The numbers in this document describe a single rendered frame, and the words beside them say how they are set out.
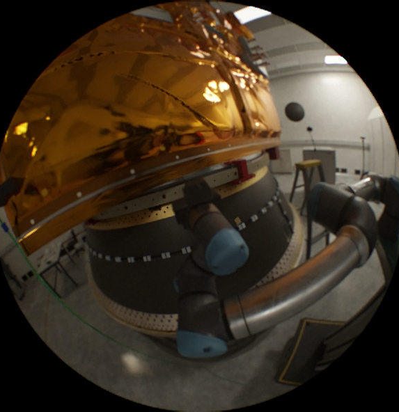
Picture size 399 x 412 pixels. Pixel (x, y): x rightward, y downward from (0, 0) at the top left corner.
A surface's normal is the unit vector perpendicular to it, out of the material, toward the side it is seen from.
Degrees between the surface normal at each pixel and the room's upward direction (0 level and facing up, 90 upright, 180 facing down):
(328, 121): 90
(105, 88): 89
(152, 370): 0
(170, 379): 0
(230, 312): 9
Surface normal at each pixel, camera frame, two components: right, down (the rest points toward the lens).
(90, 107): 0.65, 0.24
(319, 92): -0.68, 0.42
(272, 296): -0.37, -0.83
